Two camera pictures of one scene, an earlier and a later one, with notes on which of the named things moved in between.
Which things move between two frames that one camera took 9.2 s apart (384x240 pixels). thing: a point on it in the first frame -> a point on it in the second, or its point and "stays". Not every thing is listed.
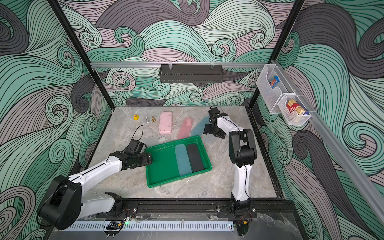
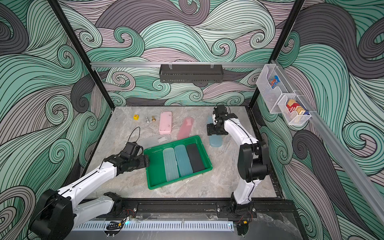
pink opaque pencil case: [165, 122] stays
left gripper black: [146, 160] stays
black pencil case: [195, 159] stays
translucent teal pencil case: [198, 129] -> [216, 141]
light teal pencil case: [183, 161] stays
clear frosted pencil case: [157, 140] -> [171, 165]
